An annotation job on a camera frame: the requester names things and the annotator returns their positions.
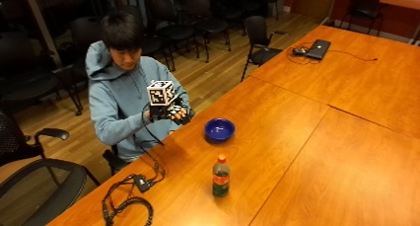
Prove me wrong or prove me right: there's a white marker cube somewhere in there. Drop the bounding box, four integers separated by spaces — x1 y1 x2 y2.
147 80 177 107

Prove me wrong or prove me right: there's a blue bowl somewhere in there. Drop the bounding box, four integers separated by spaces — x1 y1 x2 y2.
204 117 237 142

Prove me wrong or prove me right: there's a person in grey-blue hoodie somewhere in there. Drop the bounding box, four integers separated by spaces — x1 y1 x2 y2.
84 11 192 164

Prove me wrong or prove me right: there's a black chair under person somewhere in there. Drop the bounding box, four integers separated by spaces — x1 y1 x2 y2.
102 143 133 177

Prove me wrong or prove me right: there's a green bottle with red label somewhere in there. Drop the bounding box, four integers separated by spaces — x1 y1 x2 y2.
212 154 232 198

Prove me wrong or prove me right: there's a small black hub box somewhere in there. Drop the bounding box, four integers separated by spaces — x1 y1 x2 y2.
133 174 153 193

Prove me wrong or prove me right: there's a black stacking chair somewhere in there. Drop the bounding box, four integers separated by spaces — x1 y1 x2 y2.
184 0 234 63
147 0 201 72
0 31 86 116
339 0 383 36

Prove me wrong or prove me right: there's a black chair with armrests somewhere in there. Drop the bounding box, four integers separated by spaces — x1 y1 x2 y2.
240 15 292 83

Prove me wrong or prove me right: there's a black mesh office chair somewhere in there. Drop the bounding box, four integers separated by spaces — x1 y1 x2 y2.
0 158 103 226

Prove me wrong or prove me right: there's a black laptop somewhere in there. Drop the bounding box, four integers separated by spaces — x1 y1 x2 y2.
305 38 334 61

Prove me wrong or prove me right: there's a black office chair with armrest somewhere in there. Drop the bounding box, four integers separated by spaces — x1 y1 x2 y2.
0 109 71 168

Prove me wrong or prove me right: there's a black glove cable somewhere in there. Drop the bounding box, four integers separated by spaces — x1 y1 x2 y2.
141 102 168 188

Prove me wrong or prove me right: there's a coiled black cable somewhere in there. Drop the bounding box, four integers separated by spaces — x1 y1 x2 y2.
100 174 156 226

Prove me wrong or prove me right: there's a thin black laptop cable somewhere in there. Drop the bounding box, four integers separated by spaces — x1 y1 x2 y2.
285 42 379 66

